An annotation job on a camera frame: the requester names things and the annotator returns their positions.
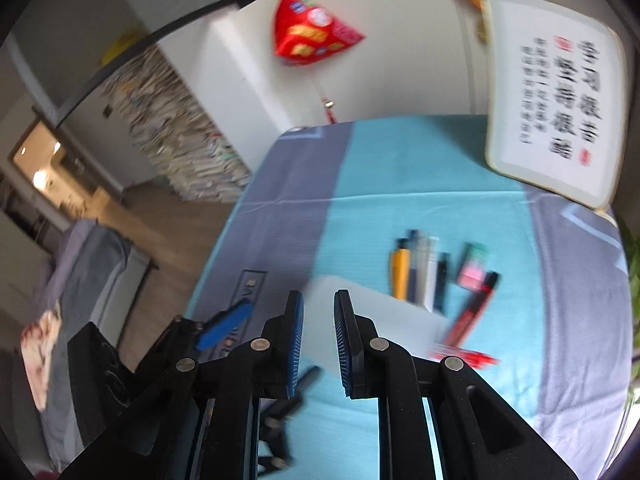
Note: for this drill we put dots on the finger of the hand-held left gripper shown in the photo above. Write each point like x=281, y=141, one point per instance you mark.
x=300, y=385
x=225, y=322

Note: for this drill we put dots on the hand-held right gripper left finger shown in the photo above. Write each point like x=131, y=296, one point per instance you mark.
x=296, y=355

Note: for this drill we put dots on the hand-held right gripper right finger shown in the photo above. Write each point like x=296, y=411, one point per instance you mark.
x=344, y=355

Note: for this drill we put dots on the translucent white plastic cup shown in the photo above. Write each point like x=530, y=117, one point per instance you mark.
x=390, y=320

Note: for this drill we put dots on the dark blue pen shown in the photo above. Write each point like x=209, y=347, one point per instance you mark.
x=414, y=265

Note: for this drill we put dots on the grey white pen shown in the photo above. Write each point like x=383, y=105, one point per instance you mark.
x=428, y=270

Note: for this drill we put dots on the red pen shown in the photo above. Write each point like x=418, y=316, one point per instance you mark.
x=465, y=356

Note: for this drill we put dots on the black pen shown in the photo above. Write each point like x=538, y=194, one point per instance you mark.
x=441, y=282

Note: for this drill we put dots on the red black utility knife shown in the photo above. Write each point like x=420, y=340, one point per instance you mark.
x=472, y=310

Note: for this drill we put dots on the grey couch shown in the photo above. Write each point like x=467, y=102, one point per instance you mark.
x=80, y=280

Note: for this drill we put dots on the yellow pen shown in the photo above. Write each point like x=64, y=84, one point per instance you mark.
x=400, y=272

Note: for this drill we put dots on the pink green eraser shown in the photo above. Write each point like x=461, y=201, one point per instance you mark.
x=472, y=266

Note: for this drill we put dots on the tall pile of books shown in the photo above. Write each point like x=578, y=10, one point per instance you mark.
x=175, y=130

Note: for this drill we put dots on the green potted plant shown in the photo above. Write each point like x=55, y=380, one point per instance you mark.
x=632, y=310

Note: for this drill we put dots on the yellow plush toy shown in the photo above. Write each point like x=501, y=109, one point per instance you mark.
x=117, y=46

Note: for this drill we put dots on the red hanging pyramid ornament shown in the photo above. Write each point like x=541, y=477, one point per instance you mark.
x=310, y=30

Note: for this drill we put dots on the framed calligraphy board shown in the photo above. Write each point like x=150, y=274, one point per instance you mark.
x=550, y=95

